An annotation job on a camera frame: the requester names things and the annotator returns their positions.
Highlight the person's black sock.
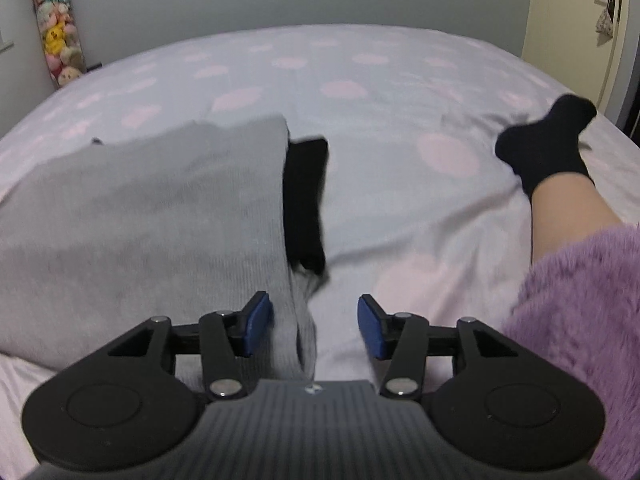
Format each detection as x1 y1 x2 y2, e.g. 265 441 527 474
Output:
494 94 599 200

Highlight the clear tube of plush toys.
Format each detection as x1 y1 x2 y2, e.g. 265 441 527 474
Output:
30 0 87 90

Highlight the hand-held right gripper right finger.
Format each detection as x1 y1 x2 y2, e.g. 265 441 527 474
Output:
356 294 521 401

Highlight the purple fluffy garment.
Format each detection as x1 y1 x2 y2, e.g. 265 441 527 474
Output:
501 225 640 480

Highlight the person's bare leg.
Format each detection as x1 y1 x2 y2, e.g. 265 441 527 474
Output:
528 175 627 267

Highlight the cream door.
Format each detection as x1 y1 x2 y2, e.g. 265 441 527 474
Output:
520 0 640 128

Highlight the grey shirt with black sleeves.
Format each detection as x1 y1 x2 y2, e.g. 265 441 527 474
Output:
0 115 331 383

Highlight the hanging patterned pouch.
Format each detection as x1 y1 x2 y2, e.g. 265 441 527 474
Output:
596 1 615 42

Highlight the pink polka dot bed sheet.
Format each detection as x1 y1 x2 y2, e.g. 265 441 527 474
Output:
0 24 640 461

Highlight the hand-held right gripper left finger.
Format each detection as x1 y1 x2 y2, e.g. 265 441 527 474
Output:
106 291 275 401

